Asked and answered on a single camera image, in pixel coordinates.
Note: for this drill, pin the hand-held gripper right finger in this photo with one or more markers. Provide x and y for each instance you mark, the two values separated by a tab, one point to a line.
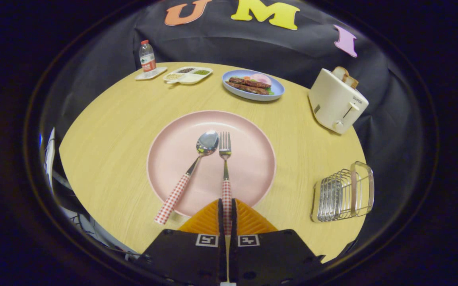
233	222

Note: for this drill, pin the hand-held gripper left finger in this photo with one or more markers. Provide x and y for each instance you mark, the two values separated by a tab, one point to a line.
221	222

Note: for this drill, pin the pink plate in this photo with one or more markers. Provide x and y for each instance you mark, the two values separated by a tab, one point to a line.
249	159

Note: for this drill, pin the brown grilled sausage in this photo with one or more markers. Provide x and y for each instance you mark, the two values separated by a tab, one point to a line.
253	83
247	88

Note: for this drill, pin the blue plate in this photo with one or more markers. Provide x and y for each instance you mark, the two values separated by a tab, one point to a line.
278	90

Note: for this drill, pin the pink ham slice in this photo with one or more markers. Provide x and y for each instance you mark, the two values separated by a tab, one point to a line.
261	78

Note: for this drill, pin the white divided condiment dish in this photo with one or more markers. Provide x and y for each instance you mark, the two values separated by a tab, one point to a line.
189	78

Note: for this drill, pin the cream toaster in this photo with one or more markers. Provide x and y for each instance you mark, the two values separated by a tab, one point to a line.
332	103

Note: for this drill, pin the white square coaster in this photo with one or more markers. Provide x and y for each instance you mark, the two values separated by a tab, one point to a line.
160	72

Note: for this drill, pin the clear bottle with red label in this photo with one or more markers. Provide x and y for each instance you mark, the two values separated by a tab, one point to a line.
148	63

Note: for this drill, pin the brown toast slice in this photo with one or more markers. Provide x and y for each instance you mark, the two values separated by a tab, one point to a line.
340	73
352	82

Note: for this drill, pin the black backdrop cloth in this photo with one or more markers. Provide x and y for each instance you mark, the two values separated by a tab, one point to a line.
312	47

